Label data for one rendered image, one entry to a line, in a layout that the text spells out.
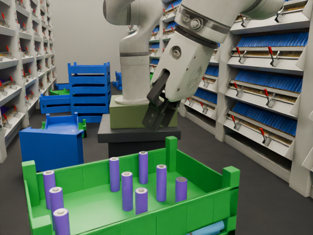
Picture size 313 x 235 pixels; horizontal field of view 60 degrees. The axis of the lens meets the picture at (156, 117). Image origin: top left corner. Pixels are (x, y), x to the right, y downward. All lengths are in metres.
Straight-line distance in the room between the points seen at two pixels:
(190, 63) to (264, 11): 0.14
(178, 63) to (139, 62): 0.69
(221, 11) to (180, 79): 0.11
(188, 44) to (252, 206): 0.85
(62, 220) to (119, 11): 0.83
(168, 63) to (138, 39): 0.68
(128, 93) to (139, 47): 0.19
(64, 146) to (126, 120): 0.40
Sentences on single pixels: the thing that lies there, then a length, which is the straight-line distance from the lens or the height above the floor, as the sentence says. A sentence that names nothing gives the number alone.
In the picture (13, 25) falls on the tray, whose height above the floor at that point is 0.75.
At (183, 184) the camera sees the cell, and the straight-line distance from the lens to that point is 0.42.
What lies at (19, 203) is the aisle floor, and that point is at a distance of 1.23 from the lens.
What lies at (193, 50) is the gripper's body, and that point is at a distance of 0.40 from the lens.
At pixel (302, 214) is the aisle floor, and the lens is 1.18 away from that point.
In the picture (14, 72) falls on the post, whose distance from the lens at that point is 2.26.
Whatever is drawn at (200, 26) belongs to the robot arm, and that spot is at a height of 0.61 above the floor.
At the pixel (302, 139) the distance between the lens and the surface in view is 1.25.
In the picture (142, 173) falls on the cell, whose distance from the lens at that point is 0.54.
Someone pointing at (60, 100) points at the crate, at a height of 0.11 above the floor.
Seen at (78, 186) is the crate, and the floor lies 0.33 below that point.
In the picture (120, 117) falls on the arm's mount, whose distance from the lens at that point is 1.07.
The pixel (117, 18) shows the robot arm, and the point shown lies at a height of 0.70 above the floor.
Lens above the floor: 0.58
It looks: 14 degrees down
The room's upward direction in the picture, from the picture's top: straight up
